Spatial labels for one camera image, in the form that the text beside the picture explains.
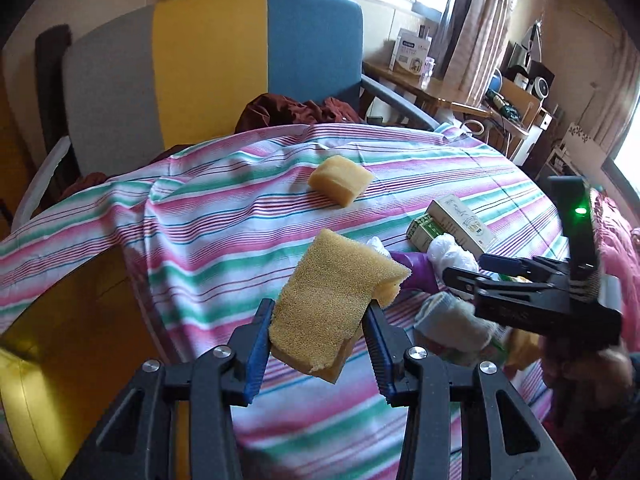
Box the purple plastic packet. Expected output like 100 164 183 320
390 252 439 295

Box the dark red cloth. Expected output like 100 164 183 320
58 93 363 202

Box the white plastic bag bundle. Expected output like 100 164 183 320
426 233 480 281

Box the white carton box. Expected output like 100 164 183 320
426 195 497 259

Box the gold metal tin box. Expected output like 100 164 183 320
1 247 179 479

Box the wooden desk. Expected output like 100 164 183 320
362 61 491 119

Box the green small carton box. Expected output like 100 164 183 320
406 212 445 252

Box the pink striped curtain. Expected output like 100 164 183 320
430 0 516 105

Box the grey towel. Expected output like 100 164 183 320
414 292 498 353

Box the yellow sponge block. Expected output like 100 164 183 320
269 229 411 384
308 155 373 207

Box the striped bed sheet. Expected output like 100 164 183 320
1 125 568 479

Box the white product box on desk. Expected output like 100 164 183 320
388 28 432 76

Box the grey yellow blue chair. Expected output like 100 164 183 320
34 0 442 181

